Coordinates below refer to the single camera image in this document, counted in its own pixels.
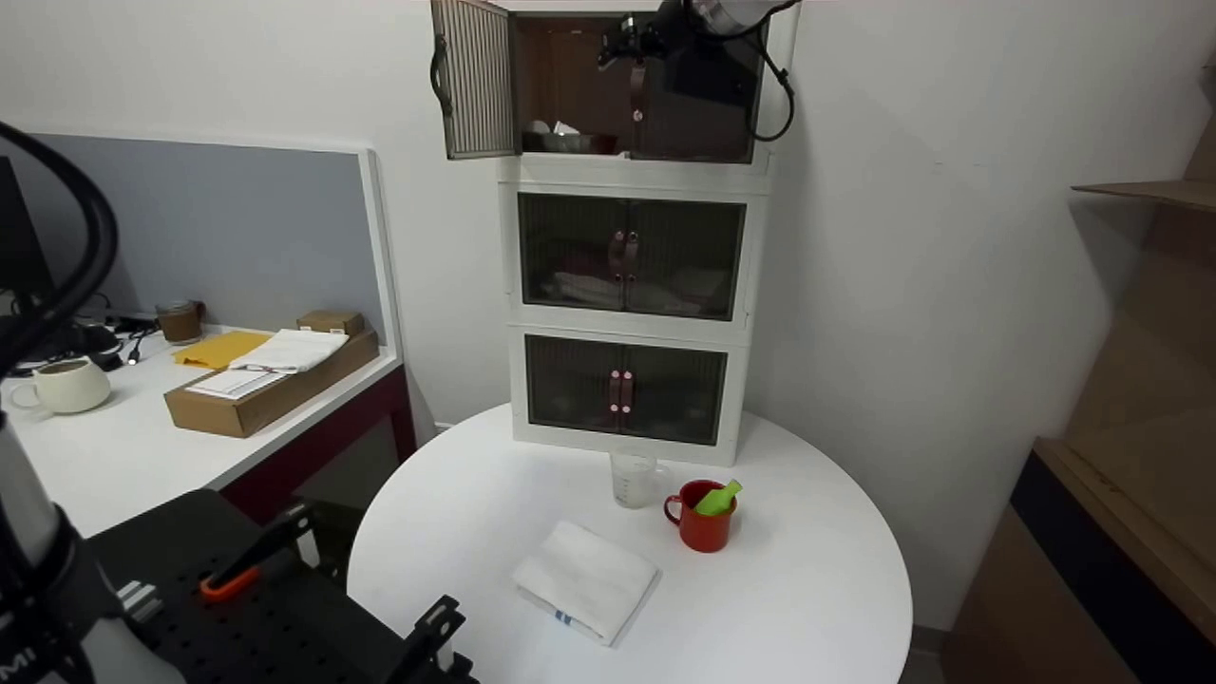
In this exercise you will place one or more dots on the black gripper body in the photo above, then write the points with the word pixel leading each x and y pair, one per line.
pixel 708 69

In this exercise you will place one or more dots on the grey ribbed metal panel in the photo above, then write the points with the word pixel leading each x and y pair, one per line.
pixel 475 76

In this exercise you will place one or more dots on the white three-tier storage cabinet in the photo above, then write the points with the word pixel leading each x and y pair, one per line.
pixel 631 177

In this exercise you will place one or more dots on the open flat cardboard box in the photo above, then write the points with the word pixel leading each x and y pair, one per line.
pixel 253 408

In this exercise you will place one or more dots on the glass bowl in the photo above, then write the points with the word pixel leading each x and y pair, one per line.
pixel 555 133

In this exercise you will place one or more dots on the small tan box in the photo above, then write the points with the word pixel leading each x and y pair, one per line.
pixel 332 320

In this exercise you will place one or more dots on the green plastic item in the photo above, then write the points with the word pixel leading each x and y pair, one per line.
pixel 719 499

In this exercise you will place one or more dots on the red mug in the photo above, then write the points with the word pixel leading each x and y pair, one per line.
pixel 704 525

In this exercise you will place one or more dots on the white papers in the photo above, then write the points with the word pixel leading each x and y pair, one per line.
pixel 287 356

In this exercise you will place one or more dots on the yellow envelope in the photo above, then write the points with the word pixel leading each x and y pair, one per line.
pixel 216 349

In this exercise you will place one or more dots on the white folded cloth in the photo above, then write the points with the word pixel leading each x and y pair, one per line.
pixel 586 577

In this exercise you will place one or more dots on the small brown box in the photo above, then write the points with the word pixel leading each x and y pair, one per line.
pixel 180 320

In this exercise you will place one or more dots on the cardboard box with black band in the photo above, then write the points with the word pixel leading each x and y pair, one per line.
pixel 1087 582

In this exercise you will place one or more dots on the white desk with maroon side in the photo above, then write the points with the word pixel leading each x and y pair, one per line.
pixel 114 457

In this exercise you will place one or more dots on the white bowl with object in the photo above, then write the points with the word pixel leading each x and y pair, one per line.
pixel 66 385

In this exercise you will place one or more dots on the grey partition with white frame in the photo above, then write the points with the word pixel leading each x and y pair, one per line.
pixel 230 229

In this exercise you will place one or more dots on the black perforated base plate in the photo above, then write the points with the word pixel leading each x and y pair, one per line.
pixel 277 631

